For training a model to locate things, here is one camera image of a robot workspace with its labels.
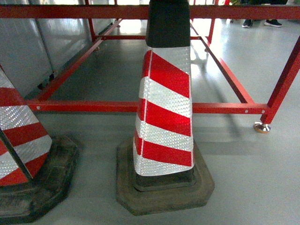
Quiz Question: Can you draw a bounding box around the center red white traffic cone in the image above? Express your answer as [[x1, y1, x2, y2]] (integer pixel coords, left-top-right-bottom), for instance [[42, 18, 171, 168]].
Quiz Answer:
[[116, 0, 215, 216]]

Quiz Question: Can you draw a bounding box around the red white traffic cone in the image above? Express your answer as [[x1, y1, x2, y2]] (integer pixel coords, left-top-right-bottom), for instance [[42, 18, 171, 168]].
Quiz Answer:
[[116, 0, 215, 216], [0, 71, 79, 225]]

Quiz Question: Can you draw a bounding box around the brass rack levelling foot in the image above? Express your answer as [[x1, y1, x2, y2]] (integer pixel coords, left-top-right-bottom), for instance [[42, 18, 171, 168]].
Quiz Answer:
[[253, 121, 271, 134]]

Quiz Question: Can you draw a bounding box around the left red white traffic cone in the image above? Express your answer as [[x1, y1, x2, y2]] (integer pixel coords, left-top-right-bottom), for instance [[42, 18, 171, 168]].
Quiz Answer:
[[0, 71, 79, 225]]

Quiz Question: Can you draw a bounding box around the left black sneaker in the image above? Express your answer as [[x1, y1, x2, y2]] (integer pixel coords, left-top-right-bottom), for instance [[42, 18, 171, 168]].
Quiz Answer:
[[242, 19, 253, 29]]

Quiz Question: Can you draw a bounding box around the black sneaker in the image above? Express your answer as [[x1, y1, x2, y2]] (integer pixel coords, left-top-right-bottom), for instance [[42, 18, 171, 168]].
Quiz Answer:
[[264, 19, 282, 28], [242, 19, 253, 29]]

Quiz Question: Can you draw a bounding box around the grey metal cabinet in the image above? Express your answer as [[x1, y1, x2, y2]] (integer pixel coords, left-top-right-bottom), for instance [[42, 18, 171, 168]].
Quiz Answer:
[[0, 0, 116, 98]]

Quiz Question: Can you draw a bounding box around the right black sneaker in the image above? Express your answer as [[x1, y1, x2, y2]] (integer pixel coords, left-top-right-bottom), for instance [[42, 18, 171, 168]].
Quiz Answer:
[[264, 19, 282, 28]]

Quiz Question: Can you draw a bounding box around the red metal rack frame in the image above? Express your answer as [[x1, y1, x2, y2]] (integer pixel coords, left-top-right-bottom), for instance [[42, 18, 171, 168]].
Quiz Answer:
[[0, 4, 300, 124]]

